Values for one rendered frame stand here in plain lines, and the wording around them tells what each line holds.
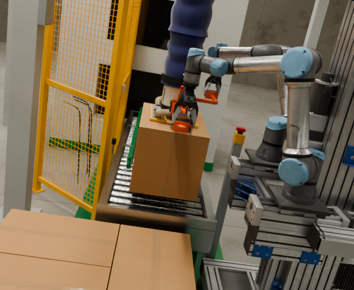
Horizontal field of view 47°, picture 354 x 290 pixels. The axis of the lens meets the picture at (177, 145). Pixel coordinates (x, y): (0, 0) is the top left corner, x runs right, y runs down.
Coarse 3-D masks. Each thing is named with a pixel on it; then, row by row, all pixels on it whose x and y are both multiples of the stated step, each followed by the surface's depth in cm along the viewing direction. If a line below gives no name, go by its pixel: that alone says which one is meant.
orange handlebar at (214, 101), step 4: (212, 96) 268; (200, 100) 253; (204, 100) 253; (208, 100) 253; (212, 100) 255; (216, 100) 257; (216, 104) 256; (184, 112) 212; (180, 128) 186; (184, 128) 186; (188, 128) 188
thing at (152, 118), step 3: (153, 105) 263; (156, 105) 256; (159, 105) 256; (150, 108) 258; (153, 108) 256; (150, 111) 250; (153, 111) 249; (150, 114) 244; (153, 114) 243; (150, 117) 236; (153, 117) 237; (156, 117) 237; (159, 117) 237; (162, 117) 239; (165, 117) 242; (150, 120) 235; (153, 120) 235; (156, 120) 235; (159, 120) 235; (162, 120) 235; (165, 120) 236; (165, 123) 236
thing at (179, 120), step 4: (176, 120) 188; (180, 120) 189; (184, 120) 190; (188, 120) 192; (172, 124) 195; (176, 124) 187; (180, 124) 187; (184, 124) 188; (188, 124) 188; (176, 128) 188; (184, 132) 189
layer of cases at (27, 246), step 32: (0, 224) 204; (32, 224) 209; (64, 224) 215; (96, 224) 221; (0, 256) 181; (32, 256) 185; (64, 256) 190; (96, 256) 194; (128, 256) 199; (160, 256) 204; (192, 256) 209; (0, 288) 162; (32, 288) 166; (64, 288) 169; (96, 288) 173; (128, 288) 176; (160, 288) 180; (192, 288) 184
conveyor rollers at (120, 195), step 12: (132, 120) 432; (132, 132) 388; (120, 168) 303; (132, 168) 304; (120, 180) 279; (120, 192) 262; (132, 192) 270; (120, 204) 252; (132, 204) 253; (144, 204) 253; (156, 204) 255; (168, 204) 263; (180, 204) 264; (192, 204) 265
